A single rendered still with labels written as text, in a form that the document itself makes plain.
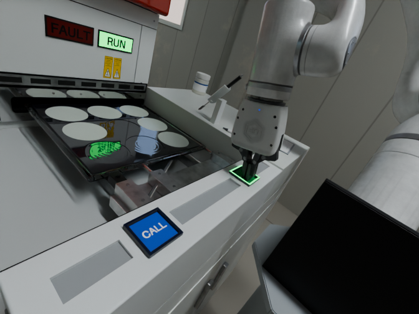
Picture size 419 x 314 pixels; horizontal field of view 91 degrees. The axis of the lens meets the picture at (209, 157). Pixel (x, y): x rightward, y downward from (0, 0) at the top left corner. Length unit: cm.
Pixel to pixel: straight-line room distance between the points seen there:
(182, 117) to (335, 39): 54
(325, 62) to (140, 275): 38
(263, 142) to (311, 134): 170
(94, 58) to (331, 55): 65
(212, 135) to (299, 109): 151
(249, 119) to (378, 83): 169
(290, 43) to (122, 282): 40
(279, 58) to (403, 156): 30
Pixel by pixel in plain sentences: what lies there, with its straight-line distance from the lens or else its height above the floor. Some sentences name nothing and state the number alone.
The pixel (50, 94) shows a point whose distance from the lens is 77.
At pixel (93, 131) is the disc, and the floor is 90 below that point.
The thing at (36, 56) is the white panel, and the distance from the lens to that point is 74.
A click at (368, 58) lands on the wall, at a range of 208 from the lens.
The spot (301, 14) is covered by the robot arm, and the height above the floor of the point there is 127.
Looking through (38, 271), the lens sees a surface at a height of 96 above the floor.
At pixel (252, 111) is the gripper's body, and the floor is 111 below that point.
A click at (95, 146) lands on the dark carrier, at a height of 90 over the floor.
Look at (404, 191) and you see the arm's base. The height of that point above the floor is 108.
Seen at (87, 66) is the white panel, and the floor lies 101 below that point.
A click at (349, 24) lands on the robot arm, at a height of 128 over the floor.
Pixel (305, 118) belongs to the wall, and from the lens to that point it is 211.
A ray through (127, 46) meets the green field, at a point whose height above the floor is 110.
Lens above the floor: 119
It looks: 27 degrees down
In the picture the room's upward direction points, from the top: 21 degrees clockwise
